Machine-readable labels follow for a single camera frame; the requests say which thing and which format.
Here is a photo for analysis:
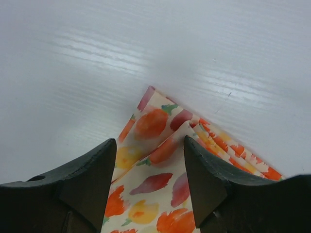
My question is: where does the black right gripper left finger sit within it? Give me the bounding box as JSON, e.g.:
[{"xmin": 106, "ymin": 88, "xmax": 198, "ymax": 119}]
[{"xmin": 0, "ymin": 139, "xmax": 117, "ymax": 233}]

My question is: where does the orange floral skirt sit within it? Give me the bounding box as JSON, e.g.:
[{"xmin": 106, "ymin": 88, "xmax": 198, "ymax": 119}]
[{"xmin": 102, "ymin": 86, "xmax": 283, "ymax": 233}]

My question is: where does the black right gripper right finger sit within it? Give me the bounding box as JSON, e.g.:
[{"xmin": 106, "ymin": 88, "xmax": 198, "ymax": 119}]
[{"xmin": 184, "ymin": 136, "xmax": 311, "ymax": 233}]

